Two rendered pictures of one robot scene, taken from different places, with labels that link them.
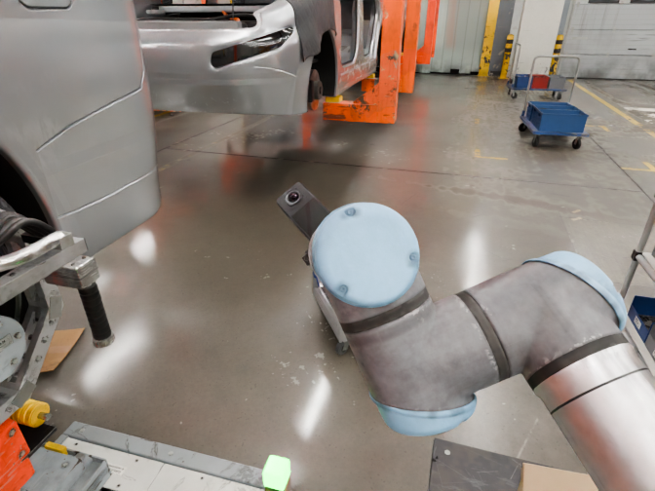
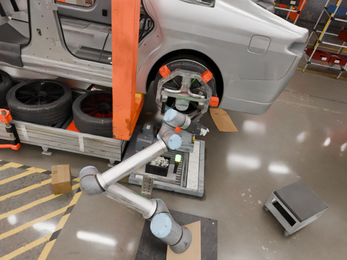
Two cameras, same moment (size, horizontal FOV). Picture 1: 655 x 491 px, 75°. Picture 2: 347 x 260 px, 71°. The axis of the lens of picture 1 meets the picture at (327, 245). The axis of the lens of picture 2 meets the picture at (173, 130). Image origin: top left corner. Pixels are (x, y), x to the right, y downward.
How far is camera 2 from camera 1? 150 cm
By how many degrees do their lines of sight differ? 62
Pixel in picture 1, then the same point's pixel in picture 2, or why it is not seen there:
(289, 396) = (235, 193)
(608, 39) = not seen: outside the picture
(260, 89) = not seen: outside the picture
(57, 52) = (251, 62)
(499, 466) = (212, 239)
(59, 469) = (187, 140)
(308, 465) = (211, 201)
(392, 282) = (166, 118)
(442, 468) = (207, 220)
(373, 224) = (170, 112)
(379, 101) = not seen: outside the picture
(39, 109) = (236, 72)
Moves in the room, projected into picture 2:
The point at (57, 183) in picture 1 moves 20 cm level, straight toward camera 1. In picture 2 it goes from (229, 89) to (217, 94)
